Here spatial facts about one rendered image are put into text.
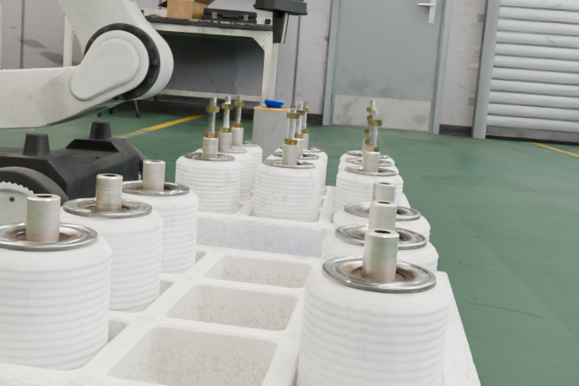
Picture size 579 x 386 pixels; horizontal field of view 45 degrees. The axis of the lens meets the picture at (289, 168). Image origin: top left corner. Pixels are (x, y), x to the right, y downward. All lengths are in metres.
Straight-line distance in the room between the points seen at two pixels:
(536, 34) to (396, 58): 1.16
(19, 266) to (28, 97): 0.96
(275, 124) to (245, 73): 4.78
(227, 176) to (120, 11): 0.48
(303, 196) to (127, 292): 0.44
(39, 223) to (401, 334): 0.26
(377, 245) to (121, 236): 0.23
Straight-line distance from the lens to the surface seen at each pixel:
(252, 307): 0.67
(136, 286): 0.61
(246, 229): 0.97
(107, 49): 1.33
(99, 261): 0.51
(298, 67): 6.14
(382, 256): 0.46
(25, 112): 1.44
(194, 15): 5.79
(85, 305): 0.51
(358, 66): 6.14
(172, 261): 0.72
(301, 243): 0.97
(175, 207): 0.71
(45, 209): 0.52
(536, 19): 6.34
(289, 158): 1.02
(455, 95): 6.24
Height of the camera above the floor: 0.38
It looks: 7 degrees down
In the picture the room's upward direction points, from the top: 4 degrees clockwise
